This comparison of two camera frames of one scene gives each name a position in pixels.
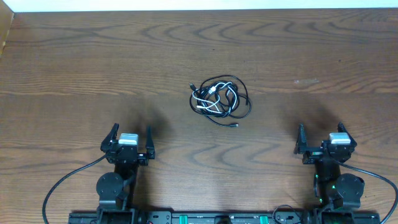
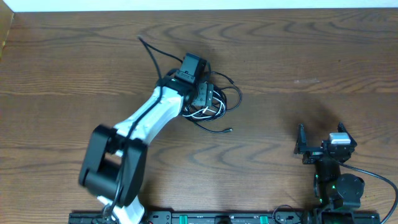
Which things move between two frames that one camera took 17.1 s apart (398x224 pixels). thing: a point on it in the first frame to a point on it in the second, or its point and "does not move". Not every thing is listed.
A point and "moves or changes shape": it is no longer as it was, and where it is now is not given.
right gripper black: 313,154 does not move
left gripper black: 110,147 to 206,97
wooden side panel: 6,17 does not move
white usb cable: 212,89 moves or changes shape
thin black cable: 217,104 moves or changes shape
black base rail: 222,217 does not move
